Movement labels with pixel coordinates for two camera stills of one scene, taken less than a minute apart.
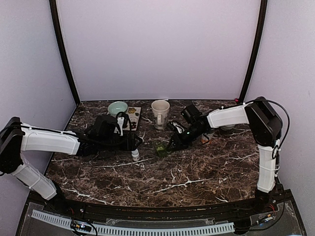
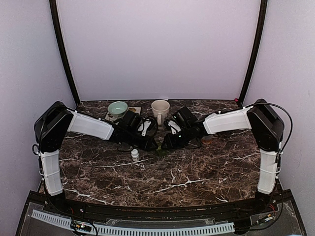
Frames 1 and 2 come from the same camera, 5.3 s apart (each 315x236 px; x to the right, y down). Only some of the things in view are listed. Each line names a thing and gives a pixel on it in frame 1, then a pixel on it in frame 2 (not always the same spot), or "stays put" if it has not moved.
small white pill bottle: (135, 155) stays put
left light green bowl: (117, 107) stays put
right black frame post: (264, 9) stays put
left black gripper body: (128, 145) -> (144, 145)
